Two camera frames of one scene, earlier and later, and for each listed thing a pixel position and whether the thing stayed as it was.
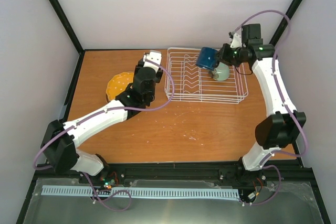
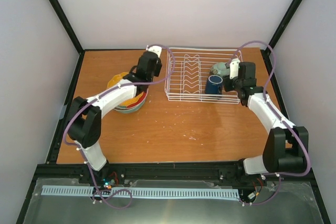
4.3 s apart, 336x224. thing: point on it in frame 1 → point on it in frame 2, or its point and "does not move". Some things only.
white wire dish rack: [185, 81] does not move
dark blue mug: [207, 57] → [213, 85]
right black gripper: [222, 56] → [227, 86]
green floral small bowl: [221, 72] does not move
